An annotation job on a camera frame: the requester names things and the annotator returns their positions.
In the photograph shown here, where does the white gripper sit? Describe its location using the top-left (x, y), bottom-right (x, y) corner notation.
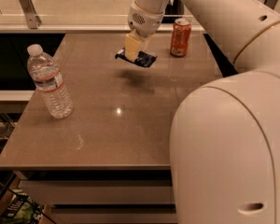
top-left (125, 1), bottom-right (164, 62)

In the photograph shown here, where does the blue rxbar blueberry wrapper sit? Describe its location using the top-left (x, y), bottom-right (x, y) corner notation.
top-left (115, 48), bottom-right (157, 68)

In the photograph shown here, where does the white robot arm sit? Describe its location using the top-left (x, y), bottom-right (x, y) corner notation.
top-left (125, 0), bottom-right (280, 224)

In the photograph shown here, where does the orange soda can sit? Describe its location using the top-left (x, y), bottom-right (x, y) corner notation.
top-left (170, 18), bottom-right (191, 57)

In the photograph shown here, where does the black office chair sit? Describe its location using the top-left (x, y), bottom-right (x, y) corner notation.
top-left (162, 0), bottom-right (184, 23)

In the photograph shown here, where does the clear plastic water bottle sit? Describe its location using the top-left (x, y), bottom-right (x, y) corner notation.
top-left (27, 44), bottom-right (74, 119)

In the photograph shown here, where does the grey drawer cabinet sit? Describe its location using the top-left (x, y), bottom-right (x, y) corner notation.
top-left (0, 31), bottom-right (217, 224)

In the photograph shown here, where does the green black snack bag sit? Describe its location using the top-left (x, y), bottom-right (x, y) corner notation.
top-left (1, 189), bottom-right (44, 224)

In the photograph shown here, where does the left metal glass bracket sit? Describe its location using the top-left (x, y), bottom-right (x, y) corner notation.
top-left (19, 0), bottom-right (42, 29)

